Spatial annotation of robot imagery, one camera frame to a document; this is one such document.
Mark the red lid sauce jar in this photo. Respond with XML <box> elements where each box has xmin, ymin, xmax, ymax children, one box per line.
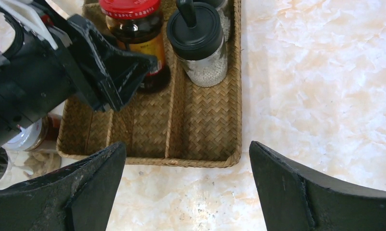
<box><xmin>99</xmin><ymin>0</ymin><xmax>171</xmax><ymax>93</ymax></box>

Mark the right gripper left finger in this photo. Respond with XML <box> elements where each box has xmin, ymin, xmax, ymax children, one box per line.
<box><xmin>0</xmin><ymin>142</ymin><xmax>126</xmax><ymax>231</ymax></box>

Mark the white lid sauce jar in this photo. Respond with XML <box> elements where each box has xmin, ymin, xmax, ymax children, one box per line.
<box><xmin>2</xmin><ymin>113</ymin><xmax>62</xmax><ymax>154</ymax></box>

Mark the black lid clear jar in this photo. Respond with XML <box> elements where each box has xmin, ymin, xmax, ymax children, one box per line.
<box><xmin>166</xmin><ymin>0</ymin><xmax>228</xmax><ymax>88</ymax></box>
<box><xmin>199</xmin><ymin>0</ymin><xmax>231</xmax><ymax>42</ymax></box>

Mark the woven wicker divided tray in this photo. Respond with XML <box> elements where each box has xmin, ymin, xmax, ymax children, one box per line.
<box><xmin>57</xmin><ymin>0</ymin><xmax>242</xmax><ymax>168</ymax></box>

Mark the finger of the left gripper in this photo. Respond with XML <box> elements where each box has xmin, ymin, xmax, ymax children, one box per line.
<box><xmin>67</xmin><ymin>14</ymin><xmax>158</xmax><ymax>112</ymax></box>

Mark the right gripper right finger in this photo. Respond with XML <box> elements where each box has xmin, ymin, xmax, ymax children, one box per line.
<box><xmin>249</xmin><ymin>141</ymin><xmax>386</xmax><ymax>231</ymax></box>

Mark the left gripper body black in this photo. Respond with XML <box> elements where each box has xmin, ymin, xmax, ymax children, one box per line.
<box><xmin>0</xmin><ymin>9</ymin><xmax>101</xmax><ymax>155</ymax></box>

